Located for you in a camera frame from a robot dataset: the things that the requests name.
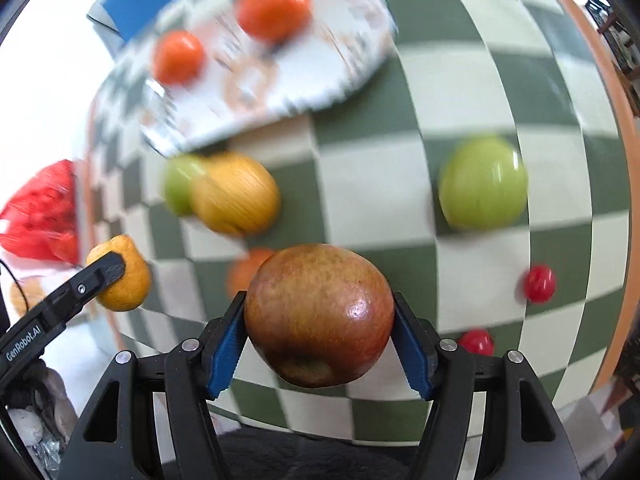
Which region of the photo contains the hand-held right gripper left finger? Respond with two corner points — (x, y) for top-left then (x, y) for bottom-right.
(56, 290), (248, 480)

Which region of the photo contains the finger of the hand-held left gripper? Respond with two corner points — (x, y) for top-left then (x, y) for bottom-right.
(42, 251), (126, 318)

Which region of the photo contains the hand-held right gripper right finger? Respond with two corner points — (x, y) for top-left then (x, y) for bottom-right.
(392, 291), (583, 480)

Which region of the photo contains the yellow pear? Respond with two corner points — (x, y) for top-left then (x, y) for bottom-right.
(86, 235), (152, 312)

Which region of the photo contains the red apple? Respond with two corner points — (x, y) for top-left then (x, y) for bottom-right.
(244, 244), (396, 389)

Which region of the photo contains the patterned oval plate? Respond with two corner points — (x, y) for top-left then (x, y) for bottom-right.
(139, 0), (397, 155)

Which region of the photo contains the orange round object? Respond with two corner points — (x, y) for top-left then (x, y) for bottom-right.
(10, 276), (49, 317)

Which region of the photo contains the red cherry tomato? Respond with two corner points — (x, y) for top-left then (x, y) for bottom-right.
(459, 329), (496, 357)
(522, 265), (557, 304)

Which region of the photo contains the red plastic bag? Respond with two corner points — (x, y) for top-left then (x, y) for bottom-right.
(0, 159), (81, 266)

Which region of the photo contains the orange tangerine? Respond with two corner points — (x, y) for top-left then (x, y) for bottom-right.
(226, 247), (275, 300)

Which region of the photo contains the small green apple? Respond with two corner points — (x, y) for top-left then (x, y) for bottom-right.
(164, 155), (207, 217)

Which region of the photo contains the yellow orange ribbed fruit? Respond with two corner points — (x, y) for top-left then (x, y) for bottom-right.
(191, 152), (281, 237)

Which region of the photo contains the green white checkered tablecloth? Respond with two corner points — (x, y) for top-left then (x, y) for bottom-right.
(85, 0), (632, 446)

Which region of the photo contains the large green apple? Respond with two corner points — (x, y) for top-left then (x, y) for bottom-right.
(438, 135), (529, 231)

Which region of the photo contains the small orange tomato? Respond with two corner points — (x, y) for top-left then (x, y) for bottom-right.
(153, 30), (207, 86)

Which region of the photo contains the large orange tomato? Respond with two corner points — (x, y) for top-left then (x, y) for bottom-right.
(235, 0), (312, 43)

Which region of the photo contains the black cable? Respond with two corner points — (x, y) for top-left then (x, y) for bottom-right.
(0, 259), (31, 333)

